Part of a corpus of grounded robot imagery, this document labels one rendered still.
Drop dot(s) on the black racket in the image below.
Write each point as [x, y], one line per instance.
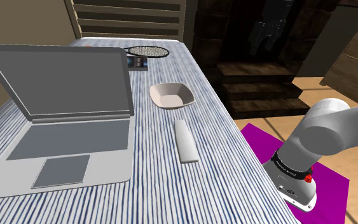
[149, 51]

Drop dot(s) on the bed with striped cover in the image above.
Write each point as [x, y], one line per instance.
[216, 173]

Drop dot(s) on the grey open laptop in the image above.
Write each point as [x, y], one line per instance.
[70, 124]

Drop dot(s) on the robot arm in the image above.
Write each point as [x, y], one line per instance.
[316, 133]

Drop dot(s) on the white square bowl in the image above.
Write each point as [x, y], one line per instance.
[171, 95]

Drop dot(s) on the dark wooden wardrobe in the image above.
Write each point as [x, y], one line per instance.
[253, 62]

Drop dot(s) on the brown wooden cabinet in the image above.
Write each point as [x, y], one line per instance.
[353, 66]

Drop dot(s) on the grey remote control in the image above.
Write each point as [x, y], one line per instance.
[185, 141]

